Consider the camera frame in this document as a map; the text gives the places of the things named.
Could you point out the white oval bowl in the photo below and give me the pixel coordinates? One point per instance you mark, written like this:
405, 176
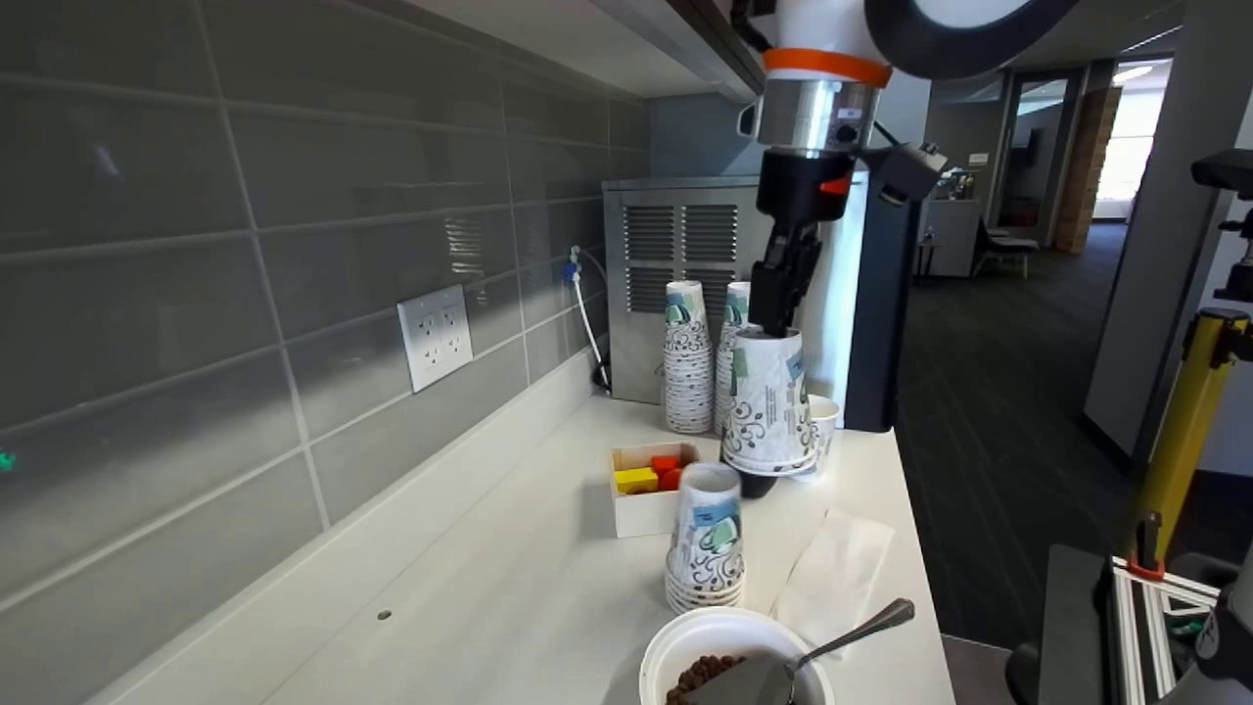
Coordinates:
677, 658

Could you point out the inverted printed paper cup stack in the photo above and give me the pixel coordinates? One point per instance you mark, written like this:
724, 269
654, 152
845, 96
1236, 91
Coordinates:
705, 542

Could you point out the upper cabinet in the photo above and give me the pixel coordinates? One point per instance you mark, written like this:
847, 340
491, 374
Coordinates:
590, 34

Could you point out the black and steel beverage machine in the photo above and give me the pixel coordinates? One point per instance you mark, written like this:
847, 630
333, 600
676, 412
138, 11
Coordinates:
885, 300

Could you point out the tall white patterned bottle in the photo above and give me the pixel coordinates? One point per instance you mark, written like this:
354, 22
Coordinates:
688, 352

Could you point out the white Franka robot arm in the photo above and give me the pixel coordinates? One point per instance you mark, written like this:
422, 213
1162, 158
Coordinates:
847, 58

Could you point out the yellow tripod leg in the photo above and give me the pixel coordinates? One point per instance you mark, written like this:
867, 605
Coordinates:
1179, 432

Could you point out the brown coffee grounds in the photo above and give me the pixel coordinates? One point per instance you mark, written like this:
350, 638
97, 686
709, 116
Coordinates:
700, 680

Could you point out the white wall outlet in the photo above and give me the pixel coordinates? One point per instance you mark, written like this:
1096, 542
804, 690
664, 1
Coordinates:
437, 337

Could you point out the tall paper cup stack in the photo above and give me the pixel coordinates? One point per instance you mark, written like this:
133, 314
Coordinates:
731, 335

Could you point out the background chair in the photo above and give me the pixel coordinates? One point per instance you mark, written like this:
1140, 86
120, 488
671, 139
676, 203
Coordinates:
1002, 246

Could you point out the black tripod head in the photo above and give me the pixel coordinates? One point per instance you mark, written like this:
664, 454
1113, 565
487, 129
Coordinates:
1227, 172

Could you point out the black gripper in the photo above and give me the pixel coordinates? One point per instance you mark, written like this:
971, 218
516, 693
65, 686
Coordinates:
808, 198

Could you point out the metal spoon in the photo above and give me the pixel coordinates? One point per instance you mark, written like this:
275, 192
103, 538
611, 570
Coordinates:
834, 634

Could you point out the aluminium frame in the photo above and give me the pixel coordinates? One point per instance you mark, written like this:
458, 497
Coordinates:
1156, 621

